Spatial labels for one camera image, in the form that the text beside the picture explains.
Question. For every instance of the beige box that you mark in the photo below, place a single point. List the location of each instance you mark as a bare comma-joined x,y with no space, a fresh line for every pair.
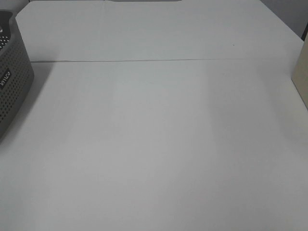
300,74

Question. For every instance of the grey perforated plastic basket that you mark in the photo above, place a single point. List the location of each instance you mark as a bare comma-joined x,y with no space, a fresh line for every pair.
16,72

